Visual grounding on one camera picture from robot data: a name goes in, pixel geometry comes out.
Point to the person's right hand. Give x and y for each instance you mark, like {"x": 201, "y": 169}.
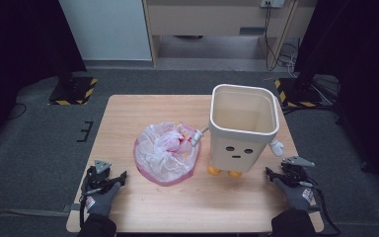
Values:
{"x": 294, "y": 196}

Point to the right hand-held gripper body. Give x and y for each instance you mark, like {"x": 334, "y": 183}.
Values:
{"x": 296, "y": 171}

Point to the white wall outlet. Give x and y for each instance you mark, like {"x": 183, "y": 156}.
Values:
{"x": 273, "y": 2}

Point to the person's left hand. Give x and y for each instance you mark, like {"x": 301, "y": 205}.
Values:
{"x": 102, "y": 200}

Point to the black curtain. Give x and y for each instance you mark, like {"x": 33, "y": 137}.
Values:
{"x": 358, "y": 65}
{"x": 19, "y": 49}

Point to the cream trash bin with face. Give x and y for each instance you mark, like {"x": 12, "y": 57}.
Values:
{"x": 233, "y": 158}

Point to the translucent pink-edged plastic bag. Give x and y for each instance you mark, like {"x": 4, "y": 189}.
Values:
{"x": 164, "y": 154}

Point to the light wooden desk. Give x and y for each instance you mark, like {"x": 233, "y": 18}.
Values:
{"x": 207, "y": 19}

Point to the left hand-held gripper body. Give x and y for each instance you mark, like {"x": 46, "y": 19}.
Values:
{"x": 98, "y": 176}

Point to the black yellow-striped stand base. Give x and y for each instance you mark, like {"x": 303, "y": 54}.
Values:
{"x": 297, "y": 92}
{"x": 74, "y": 90}

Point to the white panel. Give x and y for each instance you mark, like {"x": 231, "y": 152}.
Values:
{"x": 105, "y": 29}

